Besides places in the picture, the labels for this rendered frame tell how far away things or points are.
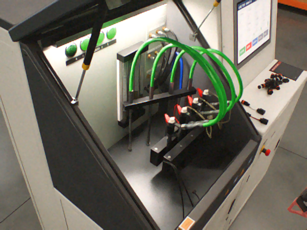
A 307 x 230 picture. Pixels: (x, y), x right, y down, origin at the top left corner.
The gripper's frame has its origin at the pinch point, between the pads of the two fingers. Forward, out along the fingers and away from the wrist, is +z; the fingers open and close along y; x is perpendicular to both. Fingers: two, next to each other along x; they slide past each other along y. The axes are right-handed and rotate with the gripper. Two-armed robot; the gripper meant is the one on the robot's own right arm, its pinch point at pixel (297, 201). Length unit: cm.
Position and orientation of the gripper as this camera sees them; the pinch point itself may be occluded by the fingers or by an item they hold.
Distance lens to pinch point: 116.7
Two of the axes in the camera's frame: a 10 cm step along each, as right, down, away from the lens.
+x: 5.6, 8.0, -2.1
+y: -7.5, 3.9, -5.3
